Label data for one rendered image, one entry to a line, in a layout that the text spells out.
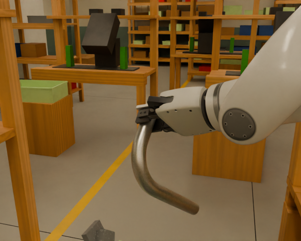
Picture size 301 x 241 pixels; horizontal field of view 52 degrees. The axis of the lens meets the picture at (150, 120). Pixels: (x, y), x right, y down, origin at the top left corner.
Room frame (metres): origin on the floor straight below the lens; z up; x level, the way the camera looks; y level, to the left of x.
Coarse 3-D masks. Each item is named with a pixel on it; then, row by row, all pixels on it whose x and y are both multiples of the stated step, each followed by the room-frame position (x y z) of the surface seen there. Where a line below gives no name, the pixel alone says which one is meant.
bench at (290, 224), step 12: (288, 180) 1.12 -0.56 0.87; (288, 192) 1.11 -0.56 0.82; (300, 192) 1.01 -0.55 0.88; (288, 204) 1.10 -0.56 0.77; (300, 204) 0.93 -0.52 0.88; (288, 216) 1.05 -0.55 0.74; (300, 216) 1.04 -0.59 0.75; (288, 228) 1.05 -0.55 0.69; (300, 228) 1.04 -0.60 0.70; (288, 240) 1.05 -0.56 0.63; (300, 240) 1.04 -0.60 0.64
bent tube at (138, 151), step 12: (144, 108) 0.62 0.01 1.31; (144, 132) 0.59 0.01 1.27; (132, 144) 0.58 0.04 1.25; (144, 144) 0.57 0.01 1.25; (132, 156) 0.56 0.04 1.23; (144, 156) 0.56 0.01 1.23; (132, 168) 0.56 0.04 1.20; (144, 168) 0.55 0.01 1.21; (144, 180) 0.55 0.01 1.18; (156, 192) 0.56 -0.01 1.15; (168, 192) 0.58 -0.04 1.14; (180, 204) 0.60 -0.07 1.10; (192, 204) 0.62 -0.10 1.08
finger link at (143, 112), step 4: (148, 108) 0.62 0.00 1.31; (152, 108) 0.57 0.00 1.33; (140, 112) 0.61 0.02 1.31; (144, 112) 0.60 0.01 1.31; (148, 112) 0.58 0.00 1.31; (152, 112) 0.58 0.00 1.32; (140, 116) 0.60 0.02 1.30; (144, 116) 0.60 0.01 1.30; (136, 120) 0.61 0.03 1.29; (140, 120) 0.60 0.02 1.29; (144, 120) 0.59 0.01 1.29; (148, 120) 0.59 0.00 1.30
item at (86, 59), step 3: (81, 54) 10.02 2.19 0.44; (84, 54) 10.02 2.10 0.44; (87, 54) 10.02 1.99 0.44; (90, 54) 10.02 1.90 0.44; (93, 54) 10.02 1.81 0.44; (81, 57) 9.10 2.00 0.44; (84, 57) 9.10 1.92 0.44; (87, 57) 9.10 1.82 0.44; (90, 57) 9.10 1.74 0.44; (93, 57) 9.23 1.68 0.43; (75, 60) 8.97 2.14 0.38; (84, 60) 8.90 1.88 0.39; (87, 60) 8.87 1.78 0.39; (90, 60) 9.03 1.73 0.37; (93, 60) 9.22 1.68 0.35; (75, 63) 8.97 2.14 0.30; (84, 63) 8.90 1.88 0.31; (87, 63) 8.87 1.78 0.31; (90, 63) 9.02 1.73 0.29; (93, 63) 9.21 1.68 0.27
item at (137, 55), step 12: (132, 0) 11.14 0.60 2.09; (168, 0) 10.46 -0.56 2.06; (180, 0) 10.46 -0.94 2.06; (132, 12) 11.14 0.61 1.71; (168, 12) 10.45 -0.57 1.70; (180, 12) 10.57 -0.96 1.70; (132, 24) 11.14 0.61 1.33; (180, 24) 10.28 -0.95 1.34; (132, 60) 10.65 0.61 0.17; (144, 60) 10.54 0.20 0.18; (168, 60) 10.32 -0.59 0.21; (204, 60) 10.05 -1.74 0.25
